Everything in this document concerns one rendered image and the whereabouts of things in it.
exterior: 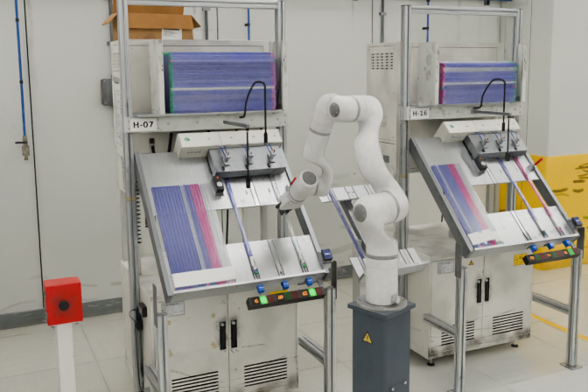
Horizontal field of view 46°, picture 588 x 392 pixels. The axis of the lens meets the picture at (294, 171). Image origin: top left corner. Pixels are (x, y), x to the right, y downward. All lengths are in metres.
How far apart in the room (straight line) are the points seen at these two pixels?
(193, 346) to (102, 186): 1.72
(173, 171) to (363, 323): 1.08
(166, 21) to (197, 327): 1.45
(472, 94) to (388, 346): 1.70
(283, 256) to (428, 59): 1.39
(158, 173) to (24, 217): 1.67
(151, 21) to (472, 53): 1.79
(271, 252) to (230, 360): 0.60
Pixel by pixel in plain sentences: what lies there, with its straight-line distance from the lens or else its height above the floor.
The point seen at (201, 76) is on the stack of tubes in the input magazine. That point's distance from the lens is 3.15.
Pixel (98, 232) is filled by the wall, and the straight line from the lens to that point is 4.68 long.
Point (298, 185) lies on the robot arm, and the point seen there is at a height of 1.11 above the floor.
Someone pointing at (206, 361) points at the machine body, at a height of 0.28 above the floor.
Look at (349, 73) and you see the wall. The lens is 5.18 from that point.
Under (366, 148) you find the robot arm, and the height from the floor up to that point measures 1.29.
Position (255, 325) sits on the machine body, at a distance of 3.29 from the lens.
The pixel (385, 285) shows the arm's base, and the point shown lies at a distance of 2.61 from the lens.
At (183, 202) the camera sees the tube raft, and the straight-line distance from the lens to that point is 3.01.
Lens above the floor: 1.57
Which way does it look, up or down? 8 degrees down
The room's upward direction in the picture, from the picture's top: 1 degrees counter-clockwise
